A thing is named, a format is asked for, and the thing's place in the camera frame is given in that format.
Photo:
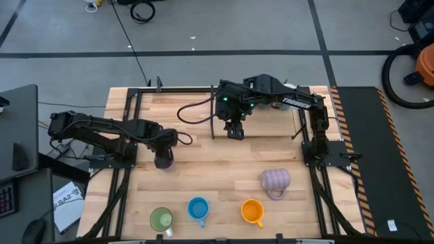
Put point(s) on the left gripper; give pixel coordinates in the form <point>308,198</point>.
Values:
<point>166,142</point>

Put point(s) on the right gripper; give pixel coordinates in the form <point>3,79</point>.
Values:
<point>234,101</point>

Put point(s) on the purple ribbed mug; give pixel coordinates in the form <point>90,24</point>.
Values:
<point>275,179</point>

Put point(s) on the blue mug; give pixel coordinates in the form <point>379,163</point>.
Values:
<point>198,209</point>

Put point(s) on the yellow mug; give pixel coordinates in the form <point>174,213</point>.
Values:
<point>252,210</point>

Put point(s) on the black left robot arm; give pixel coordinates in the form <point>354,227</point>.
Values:
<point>101,130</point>

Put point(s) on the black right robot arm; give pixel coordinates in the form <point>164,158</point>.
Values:
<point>298,102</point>

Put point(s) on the black power adapter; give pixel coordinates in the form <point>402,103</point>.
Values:
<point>59,150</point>

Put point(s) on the white paper manual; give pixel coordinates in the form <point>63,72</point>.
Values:
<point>68,210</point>

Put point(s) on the black hazard-striped floor mat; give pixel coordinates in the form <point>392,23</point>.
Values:
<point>373,152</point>

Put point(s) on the dark grey desk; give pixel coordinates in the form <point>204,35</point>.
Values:
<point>34,189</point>

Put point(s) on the black floor box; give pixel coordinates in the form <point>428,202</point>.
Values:
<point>125,1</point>

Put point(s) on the black object on desk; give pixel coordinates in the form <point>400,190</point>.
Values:
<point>20,157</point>

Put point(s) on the grey desk panel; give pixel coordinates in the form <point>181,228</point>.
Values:
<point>20,118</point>

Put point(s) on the white floor object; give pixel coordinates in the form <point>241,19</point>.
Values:
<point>89,6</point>

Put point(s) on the orange shop vacuum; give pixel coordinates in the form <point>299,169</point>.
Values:
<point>385,79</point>

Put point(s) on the black computer mouse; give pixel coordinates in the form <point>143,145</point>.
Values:
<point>34,234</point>

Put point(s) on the small dark device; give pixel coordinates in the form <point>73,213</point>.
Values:
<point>3,101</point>

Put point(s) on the black keyboard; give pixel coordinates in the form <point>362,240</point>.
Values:
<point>6,200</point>

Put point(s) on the white label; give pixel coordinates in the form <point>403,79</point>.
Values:
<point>392,225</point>

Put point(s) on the black vacuum nozzle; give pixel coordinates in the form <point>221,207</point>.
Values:
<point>412,78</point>

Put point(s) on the orange vacuum cleaner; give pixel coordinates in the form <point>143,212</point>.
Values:
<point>427,64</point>

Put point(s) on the black floor equipment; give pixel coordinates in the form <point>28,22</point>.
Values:
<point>422,27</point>

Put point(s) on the black frame wooden shelf rack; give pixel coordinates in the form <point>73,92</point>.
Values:
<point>271,127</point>

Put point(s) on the black aluminium table frame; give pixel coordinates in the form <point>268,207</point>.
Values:
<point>169,90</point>

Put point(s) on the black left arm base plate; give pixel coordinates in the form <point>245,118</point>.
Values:
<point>101,163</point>

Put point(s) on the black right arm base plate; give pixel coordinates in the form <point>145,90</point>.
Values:
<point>339,152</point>

